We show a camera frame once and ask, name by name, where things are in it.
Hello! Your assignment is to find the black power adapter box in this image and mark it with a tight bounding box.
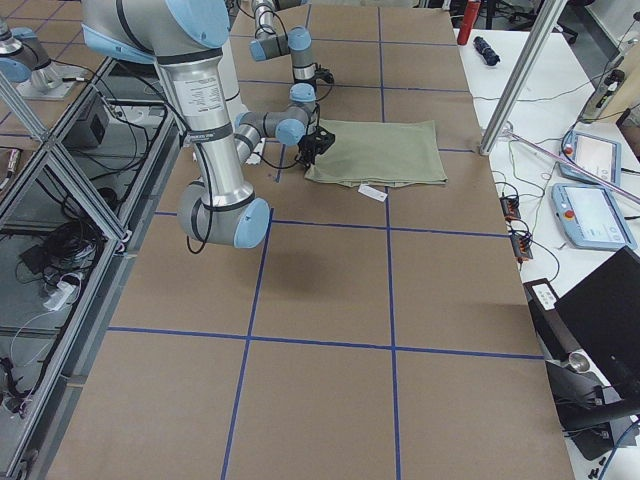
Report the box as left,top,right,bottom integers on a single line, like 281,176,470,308
63,96,109,148

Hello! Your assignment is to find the orange connector block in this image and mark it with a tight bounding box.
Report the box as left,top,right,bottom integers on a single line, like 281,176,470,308
499,195,521,221
509,230,533,264

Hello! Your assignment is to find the folded dark blue umbrella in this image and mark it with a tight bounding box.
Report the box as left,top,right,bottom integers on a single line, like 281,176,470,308
473,36,501,67

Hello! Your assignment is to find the clear pink rod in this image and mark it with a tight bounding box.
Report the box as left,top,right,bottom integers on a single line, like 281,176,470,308
500,129,640,205

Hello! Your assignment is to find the blue tape line crosswise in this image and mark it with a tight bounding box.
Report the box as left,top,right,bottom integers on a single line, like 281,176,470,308
107,326,544,361
376,7,402,480
219,4,312,480

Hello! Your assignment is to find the blue tape line near crosswise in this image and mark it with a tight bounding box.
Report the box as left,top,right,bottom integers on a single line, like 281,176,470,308
107,326,544,361

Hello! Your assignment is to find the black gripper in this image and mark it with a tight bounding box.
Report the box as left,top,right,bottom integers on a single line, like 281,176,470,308
312,63,334,85
298,126,335,169

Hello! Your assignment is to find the black box with label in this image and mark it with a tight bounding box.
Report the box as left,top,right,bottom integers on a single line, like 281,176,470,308
523,279,581,361

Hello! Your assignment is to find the lower teach pendant tablet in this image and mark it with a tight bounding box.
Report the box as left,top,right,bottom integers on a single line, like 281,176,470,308
551,184,637,251

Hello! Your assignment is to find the blue tape line centre lengthwise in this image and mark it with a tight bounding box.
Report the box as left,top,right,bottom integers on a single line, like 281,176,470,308
238,79,471,93

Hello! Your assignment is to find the aluminium frame post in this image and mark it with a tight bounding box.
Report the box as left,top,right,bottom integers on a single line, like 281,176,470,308
479,0,568,156

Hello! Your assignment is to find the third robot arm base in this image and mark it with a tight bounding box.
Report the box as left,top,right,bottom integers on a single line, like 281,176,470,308
1,18,86,100

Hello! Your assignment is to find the lower orange connector block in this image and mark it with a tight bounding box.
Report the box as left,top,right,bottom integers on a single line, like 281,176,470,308
509,230,533,264

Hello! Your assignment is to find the blue tape line lengthwise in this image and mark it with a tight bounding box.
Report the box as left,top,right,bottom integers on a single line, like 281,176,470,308
238,79,471,93
152,209,512,239

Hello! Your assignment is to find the teach pendant tablet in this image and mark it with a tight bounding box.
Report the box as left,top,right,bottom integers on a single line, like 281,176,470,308
560,130,621,185
551,184,637,251

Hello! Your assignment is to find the upper orange connector block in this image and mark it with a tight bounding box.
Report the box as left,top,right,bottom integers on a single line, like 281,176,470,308
499,195,521,221

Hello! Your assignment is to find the red fire extinguisher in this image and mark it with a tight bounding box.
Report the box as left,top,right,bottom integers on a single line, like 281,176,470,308
457,0,482,46

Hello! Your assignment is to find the white power strip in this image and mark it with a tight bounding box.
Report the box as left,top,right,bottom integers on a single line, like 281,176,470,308
43,281,79,311

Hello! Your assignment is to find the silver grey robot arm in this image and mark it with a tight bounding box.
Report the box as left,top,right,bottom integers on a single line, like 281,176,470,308
82,1,335,249
250,0,335,89

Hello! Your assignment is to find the sage green long-sleeve shirt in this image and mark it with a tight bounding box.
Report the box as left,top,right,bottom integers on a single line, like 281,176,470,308
305,120,448,188

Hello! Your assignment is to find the blue tape line far crosswise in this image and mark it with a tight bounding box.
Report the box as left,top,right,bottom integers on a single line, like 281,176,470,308
219,4,312,480

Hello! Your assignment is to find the black laptop computer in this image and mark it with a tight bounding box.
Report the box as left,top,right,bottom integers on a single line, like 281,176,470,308
556,247,639,398

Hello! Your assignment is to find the upper teach pendant tablet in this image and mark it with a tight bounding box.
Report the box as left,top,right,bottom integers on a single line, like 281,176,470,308
560,130,621,185

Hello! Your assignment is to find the aluminium frame side rack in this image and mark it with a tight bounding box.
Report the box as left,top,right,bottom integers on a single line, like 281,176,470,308
1,59,180,479

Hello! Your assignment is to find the white paper hang tag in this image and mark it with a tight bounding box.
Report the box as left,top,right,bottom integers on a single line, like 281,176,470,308
358,184,388,203

